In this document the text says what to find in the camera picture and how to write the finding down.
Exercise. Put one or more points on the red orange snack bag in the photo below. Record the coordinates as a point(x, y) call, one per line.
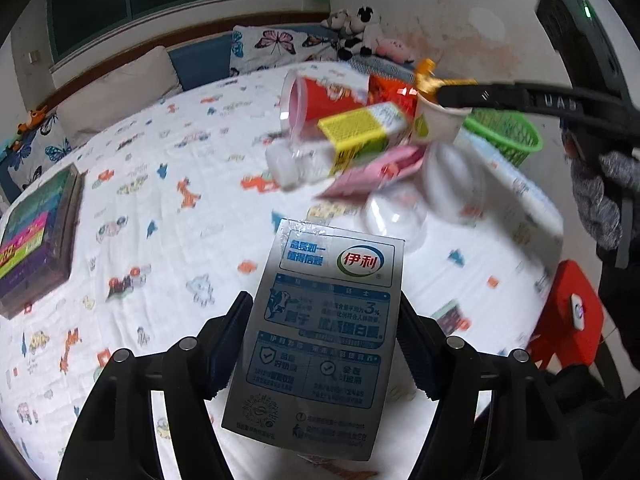
point(392, 92)

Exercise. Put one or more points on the green plastic basket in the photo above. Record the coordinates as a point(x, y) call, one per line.
point(505, 132)

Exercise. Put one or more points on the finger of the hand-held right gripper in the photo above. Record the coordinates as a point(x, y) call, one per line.
point(500, 94)

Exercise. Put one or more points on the large butterfly print pillow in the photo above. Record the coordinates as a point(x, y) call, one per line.
point(275, 47)

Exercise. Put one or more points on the blue bed cushion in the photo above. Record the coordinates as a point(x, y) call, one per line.
point(200, 60)

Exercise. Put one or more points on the pink packet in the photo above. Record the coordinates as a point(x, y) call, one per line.
point(380, 170)

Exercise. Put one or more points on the black and white plush cow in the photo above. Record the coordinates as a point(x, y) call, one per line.
point(357, 27)

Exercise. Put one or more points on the white animal print blanket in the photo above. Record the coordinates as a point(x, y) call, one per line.
point(165, 220)

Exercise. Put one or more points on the grey milk carton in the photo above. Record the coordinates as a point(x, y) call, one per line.
point(320, 330)

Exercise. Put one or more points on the red plastic stool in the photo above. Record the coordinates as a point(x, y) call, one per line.
point(560, 320)

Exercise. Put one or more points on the small white device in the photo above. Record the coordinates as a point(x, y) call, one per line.
point(578, 312)

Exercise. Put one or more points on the orange yellow wrapper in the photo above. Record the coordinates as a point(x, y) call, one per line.
point(425, 72)

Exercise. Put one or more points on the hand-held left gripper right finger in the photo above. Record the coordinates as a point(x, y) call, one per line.
point(415, 347)

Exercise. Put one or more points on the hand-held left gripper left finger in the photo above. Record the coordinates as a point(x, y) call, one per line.
point(232, 345)

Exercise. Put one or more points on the beige pillow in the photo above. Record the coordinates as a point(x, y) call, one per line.
point(115, 95)

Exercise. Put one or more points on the clear bottle with yellow label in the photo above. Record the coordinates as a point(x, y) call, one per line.
point(350, 135)

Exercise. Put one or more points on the clear plastic cup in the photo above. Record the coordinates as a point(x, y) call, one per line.
point(450, 180)

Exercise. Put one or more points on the colourful book box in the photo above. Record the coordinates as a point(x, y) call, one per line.
point(35, 240)

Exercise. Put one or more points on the small butterfly print pillow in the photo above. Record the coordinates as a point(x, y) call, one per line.
point(35, 152)

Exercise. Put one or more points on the person's right hand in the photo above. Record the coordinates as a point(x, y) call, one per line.
point(595, 195)

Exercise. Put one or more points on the orange plush toy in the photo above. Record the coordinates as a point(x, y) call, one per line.
point(32, 120)

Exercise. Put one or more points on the white paper cup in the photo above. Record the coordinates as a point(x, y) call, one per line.
point(440, 122)

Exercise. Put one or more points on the wall switch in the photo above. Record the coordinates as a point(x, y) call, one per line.
point(33, 56)

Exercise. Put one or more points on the red plastic cup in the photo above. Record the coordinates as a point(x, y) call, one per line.
point(325, 95)

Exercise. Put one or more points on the pink plush toy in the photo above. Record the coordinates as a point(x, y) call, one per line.
point(392, 50)

